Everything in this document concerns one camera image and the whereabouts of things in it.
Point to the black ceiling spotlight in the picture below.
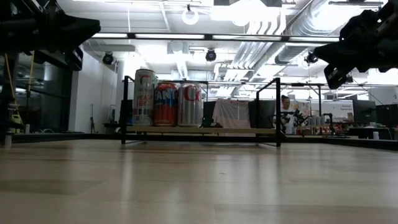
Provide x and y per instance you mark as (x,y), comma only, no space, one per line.
(349,80)
(311,58)

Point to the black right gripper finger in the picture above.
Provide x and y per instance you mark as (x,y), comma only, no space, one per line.
(337,76)
(342,53)

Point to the person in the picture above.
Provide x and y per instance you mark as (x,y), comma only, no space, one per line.
(286,119)

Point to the black aluminium table frame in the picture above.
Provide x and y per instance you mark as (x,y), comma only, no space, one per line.
(342,141)

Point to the thin black robot arm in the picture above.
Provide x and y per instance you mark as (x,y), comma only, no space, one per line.
(331,119)
(297,115)

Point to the round black wall camera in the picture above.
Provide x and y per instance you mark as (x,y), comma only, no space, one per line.
(108,58)

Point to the dark computer monitor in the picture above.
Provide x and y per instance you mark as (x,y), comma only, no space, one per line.
(363,112)
(387,116)

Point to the thin black tripod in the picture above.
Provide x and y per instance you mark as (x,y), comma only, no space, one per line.
(92,124)

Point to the small dark side table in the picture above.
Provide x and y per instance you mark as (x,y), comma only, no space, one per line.
(111,124)

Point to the silver Diet Coke can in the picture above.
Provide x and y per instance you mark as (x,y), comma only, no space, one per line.
(190,105)

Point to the black workstation rig frame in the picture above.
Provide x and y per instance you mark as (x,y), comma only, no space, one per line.
(319,99)

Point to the slim white can black lid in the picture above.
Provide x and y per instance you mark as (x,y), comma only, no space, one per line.
(143,99)

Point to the black box green light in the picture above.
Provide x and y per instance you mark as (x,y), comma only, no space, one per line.
(209,115)

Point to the small white cylinder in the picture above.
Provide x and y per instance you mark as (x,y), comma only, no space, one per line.
(7,139)
(27,129)

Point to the dark square panel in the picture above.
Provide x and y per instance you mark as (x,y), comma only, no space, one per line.
(264,113)

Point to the long ceiling light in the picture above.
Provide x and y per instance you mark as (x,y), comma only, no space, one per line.
(314,39)
(248,38)
(109,35)
(169,36)

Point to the small white cup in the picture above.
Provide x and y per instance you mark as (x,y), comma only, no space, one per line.
(376,135)

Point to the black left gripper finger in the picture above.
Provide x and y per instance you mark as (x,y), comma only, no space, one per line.
(71,31)
(76,59)

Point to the orange-red Fanta can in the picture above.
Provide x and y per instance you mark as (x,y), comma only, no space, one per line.
(165,105)

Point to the round black ceiling camera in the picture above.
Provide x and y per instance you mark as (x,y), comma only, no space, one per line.
(211,55)

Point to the yellow green container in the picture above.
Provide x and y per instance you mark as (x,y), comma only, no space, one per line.
(16,119)

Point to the white sign board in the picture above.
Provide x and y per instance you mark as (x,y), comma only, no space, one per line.
(345,109)

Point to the white draped cloth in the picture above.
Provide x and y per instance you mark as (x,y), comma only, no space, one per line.
(231,113)

